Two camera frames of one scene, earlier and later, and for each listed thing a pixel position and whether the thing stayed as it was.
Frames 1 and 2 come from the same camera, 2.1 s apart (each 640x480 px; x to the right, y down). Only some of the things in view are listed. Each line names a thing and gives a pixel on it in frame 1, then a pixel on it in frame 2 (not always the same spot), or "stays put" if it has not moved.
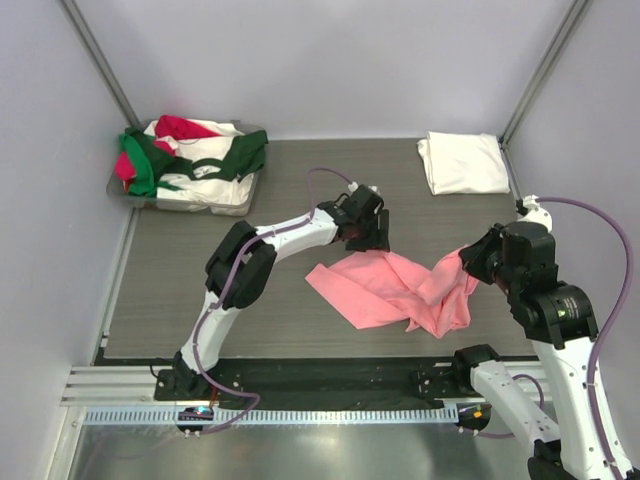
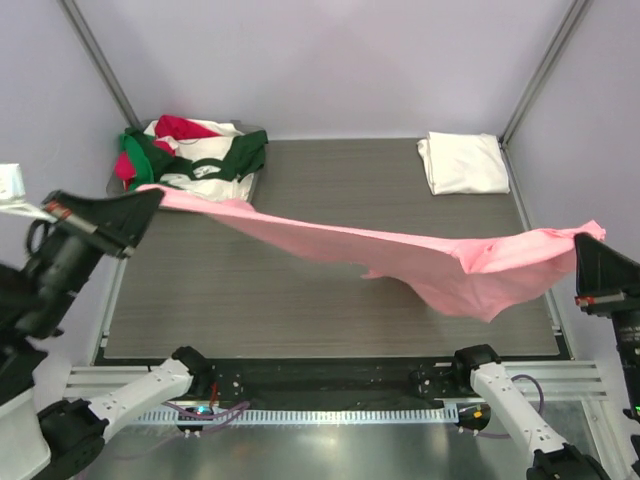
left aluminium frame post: x=103 y=67 stays put
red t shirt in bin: x=169 y=127 stays put
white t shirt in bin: x=221 y=194 stays put
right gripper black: x=480 y=255 -> x=609 y=301
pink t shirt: x=372 y=288 -> x=489 y=275
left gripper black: x=372 y=232 -> x=80 y=225
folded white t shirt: x=465 y=163 stays put
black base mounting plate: x=301 y=385 stays put
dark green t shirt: x=244 y=155 stays put
